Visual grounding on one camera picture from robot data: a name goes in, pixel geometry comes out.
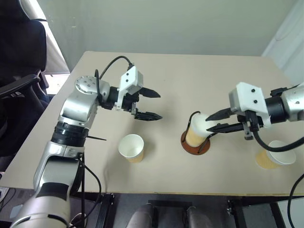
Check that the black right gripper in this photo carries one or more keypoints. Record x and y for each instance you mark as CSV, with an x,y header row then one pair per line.
x,y
254,121

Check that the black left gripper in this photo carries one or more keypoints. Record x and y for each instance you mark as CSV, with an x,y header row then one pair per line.
x,y
128,101

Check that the tan paper cup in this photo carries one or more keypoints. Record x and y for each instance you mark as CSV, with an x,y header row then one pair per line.
x,y
131,147
280,155
196,133

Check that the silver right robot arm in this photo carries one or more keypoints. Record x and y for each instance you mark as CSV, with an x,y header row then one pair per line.
x,y
291,104

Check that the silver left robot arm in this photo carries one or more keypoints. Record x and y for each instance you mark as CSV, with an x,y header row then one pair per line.
x,y
76,107

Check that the grey rounded shape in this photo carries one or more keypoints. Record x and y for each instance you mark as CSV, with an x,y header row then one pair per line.
x,y
199,218
140,217

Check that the white leaning board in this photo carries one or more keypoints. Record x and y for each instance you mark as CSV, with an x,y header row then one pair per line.
x,y
55,54

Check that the white box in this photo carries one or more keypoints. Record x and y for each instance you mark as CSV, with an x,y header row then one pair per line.
x,y
298,215

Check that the black office chair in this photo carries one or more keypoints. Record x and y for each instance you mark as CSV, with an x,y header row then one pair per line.
x,y
21,47

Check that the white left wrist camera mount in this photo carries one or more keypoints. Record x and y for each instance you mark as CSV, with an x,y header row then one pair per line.
x,y
129,79

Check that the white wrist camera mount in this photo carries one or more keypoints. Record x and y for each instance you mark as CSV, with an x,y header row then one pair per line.
x,y
247,97
129,79

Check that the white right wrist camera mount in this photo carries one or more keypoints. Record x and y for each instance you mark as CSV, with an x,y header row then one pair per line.
x,y
247,97

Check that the black table frame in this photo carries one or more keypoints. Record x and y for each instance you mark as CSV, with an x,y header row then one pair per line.
x,y
107,209

